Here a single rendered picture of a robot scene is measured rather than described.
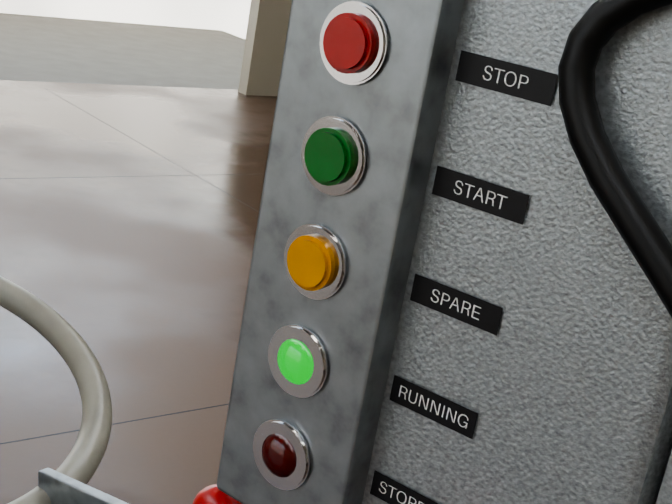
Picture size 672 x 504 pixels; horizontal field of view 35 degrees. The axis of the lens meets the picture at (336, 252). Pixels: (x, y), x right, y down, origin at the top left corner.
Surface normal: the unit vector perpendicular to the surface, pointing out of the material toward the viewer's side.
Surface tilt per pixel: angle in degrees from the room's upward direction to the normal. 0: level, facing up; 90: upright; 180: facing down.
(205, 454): 0
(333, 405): 90
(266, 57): 90
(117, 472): 0
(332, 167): 90
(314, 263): 90
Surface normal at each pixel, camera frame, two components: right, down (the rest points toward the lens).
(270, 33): 0.60, 0.34
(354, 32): -0.60, 0.14
